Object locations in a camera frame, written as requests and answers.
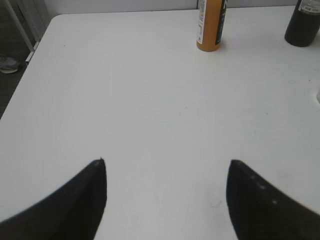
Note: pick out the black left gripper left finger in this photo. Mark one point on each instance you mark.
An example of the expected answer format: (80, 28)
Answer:
(72, 212)

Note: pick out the dark red wine bottle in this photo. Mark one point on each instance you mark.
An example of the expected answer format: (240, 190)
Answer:
(304, 23)

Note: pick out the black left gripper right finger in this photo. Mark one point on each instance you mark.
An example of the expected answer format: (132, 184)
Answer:
(260, 211)

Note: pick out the NFC orange juice bottle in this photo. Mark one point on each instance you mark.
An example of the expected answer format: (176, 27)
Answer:
(211, 18)

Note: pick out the grey sneaker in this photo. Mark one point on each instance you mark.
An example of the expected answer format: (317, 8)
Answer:
(9, 65)

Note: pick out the metal frame leg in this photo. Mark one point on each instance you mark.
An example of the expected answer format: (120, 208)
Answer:
(31, 47)

